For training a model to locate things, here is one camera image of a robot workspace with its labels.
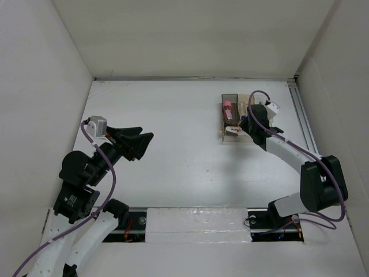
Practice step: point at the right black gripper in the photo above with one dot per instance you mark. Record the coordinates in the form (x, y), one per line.
(244, 124)

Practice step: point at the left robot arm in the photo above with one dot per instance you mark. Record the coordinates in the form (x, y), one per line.
(85, 211)

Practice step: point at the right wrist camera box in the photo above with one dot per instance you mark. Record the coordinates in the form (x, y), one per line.
(272, 109)

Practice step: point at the aluminium rail right side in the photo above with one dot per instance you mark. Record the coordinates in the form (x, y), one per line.
(302, 116)

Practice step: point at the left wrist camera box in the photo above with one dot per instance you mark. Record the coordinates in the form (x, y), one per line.
(96, 126)

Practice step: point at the pink correction tape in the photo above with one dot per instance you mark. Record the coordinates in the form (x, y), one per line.
(234, 131)

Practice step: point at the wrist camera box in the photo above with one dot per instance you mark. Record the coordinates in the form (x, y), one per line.
(272, 109)
(96, 126)

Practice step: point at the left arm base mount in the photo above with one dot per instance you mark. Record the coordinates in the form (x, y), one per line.
(133, 230)

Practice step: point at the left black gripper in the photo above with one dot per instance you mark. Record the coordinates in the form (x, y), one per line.
(113, 135)

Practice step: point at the clear glue bottle blue cap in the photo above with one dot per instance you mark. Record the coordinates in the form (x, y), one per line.
(242, 109)

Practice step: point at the transparent desk organizer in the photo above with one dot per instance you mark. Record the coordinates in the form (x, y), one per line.
(235, 98)

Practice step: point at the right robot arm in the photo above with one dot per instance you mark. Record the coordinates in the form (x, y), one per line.
(322, 191)

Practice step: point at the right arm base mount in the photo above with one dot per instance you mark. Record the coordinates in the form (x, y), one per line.
(265, 226)

